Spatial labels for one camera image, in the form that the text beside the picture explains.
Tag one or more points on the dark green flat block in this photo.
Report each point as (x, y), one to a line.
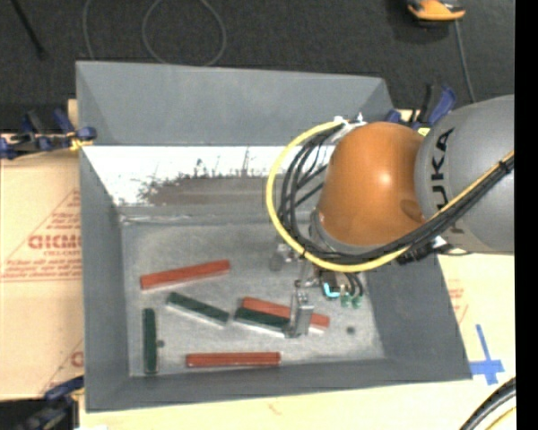
(150, 341)
(260, 318)
(197, 308)

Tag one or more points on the grey metal bin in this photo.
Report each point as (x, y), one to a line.
(215, 110)

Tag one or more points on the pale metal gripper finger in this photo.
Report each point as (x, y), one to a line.
(296, 318)
(307, 318)

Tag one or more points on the black cylinder on white bracket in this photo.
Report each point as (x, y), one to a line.
(414, 253)

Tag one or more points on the red-brown flat block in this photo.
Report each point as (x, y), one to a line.
(269, 308)
(233, 359)
(184, 274)

